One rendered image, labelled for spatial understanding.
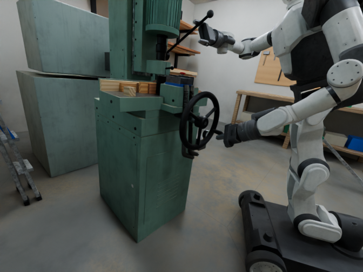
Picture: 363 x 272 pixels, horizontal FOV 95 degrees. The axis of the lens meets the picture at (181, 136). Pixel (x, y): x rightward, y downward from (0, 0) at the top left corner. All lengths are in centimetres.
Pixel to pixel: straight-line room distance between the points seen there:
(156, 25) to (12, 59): 242
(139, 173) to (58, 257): 66
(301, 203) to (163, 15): 124
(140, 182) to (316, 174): 90
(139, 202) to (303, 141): 93
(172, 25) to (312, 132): 85
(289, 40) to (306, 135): 44
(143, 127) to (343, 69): 73
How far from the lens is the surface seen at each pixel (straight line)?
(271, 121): 70
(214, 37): 109
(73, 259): 128
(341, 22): 76
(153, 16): 99
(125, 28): 114
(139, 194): 99
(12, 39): 314
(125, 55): 112
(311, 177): 109
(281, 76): 401
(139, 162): 88
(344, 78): 69
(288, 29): 92
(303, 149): 107
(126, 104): 73
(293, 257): 125
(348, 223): 141
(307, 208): 126
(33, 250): 140
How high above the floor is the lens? 101
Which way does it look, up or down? 20 degrees down
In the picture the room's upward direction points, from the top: 7 degrees clockwise
